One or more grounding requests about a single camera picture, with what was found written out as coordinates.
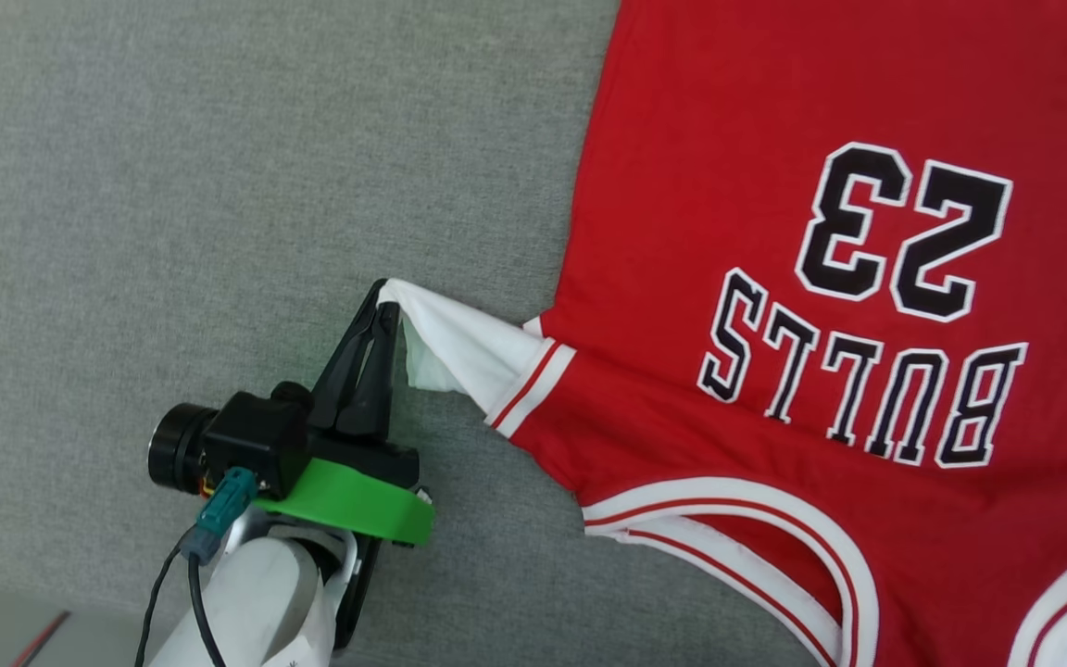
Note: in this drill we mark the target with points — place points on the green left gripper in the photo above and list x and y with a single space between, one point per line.
357 500

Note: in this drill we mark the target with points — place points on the red white basketball jersey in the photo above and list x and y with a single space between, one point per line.
774 93

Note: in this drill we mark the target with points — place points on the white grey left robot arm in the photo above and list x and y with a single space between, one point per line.
256 602

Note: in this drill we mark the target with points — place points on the black cylindrical left gripper motor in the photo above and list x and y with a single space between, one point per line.
177 449

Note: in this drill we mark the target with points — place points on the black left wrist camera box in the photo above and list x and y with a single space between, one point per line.
256 435

